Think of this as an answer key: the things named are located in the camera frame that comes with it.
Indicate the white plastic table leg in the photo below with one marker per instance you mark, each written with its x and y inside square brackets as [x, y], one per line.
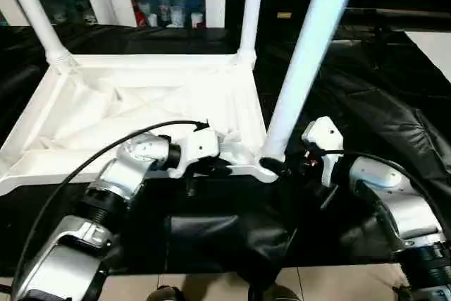
[35, 15]
[252, 5]
[310, 50]

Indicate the white plastic table top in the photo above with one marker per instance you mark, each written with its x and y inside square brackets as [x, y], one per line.
[88, 103]

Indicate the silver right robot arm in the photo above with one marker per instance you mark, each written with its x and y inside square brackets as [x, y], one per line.
[405, 202]

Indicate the black mat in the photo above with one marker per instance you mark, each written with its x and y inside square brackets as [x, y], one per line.
[370, 103]

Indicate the black left robot foot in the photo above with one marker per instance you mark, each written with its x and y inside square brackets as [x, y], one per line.
[163, 294]

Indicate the small tan block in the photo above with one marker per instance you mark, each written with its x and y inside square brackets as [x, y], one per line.
[284, 15]

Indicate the white flat board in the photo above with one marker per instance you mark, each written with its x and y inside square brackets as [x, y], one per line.
[433, 54]

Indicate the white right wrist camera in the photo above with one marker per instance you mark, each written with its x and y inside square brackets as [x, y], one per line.
[326, 135]

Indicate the black rail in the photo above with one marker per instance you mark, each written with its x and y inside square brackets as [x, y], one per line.
[398, 14]

